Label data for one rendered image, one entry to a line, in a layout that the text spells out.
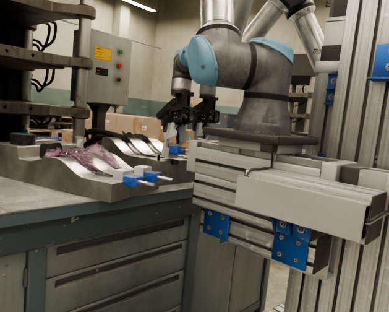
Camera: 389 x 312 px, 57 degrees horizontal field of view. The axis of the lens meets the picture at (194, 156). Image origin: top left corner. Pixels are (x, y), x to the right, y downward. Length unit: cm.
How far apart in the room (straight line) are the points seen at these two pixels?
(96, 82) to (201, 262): 115
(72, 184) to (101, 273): 32
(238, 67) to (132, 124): 446
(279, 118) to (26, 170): 80
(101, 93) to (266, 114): 138
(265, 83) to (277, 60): 6
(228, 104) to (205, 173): 798
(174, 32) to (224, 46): 953
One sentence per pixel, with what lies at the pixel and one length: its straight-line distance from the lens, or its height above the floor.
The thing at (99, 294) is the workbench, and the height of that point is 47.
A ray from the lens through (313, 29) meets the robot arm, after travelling 155.
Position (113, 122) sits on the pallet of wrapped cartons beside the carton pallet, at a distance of 556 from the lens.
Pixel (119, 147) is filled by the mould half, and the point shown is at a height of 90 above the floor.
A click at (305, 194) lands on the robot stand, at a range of 70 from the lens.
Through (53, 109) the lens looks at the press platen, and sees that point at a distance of 192.
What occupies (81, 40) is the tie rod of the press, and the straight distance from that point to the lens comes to 195.
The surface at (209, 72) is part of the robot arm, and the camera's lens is 86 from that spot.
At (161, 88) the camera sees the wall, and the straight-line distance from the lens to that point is 1043.
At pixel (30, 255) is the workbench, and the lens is 108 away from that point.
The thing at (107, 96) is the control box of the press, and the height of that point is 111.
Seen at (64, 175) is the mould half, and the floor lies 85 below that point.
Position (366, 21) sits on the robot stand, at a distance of 103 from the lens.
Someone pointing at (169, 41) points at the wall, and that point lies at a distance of 1048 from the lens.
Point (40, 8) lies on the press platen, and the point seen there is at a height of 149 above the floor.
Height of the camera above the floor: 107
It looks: 7 degrees down
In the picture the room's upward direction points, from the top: 6 degrees clockwise
